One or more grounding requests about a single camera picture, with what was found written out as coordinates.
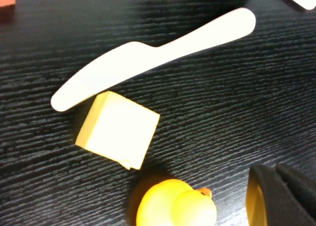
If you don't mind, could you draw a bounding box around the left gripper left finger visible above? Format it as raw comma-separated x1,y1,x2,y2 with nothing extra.
246,164,316,226

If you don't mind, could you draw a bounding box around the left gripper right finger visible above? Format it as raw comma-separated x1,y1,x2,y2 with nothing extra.
275,163,316,212

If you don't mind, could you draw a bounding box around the white plastic knife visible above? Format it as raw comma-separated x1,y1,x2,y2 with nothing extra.
50,7,257,112

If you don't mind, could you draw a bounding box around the yellow rubber duck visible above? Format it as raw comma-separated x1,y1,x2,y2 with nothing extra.
135,179,217,226

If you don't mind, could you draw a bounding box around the yellow foam cube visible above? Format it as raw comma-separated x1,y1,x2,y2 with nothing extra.
75,90,160,170

